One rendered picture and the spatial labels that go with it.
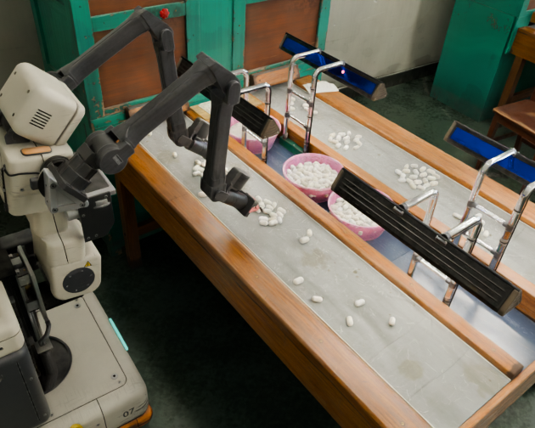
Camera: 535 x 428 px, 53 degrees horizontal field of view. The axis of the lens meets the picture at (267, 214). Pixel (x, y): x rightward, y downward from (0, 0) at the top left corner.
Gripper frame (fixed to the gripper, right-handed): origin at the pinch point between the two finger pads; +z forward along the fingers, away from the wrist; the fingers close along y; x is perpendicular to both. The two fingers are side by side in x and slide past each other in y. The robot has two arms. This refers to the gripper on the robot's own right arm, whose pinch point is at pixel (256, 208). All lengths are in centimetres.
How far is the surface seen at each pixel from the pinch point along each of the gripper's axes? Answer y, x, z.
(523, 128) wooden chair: 10, -111, 186
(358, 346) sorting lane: -62, 11, 0
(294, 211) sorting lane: -1.7, -5.4, 18.0
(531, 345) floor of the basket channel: -90, -16, 42
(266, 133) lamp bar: 7.5, -24.2, -9.5
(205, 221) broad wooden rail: 9.3, 14.3, -9.0
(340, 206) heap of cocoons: -8.5, -16.4, 33.3
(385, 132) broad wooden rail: 18, -55, 71
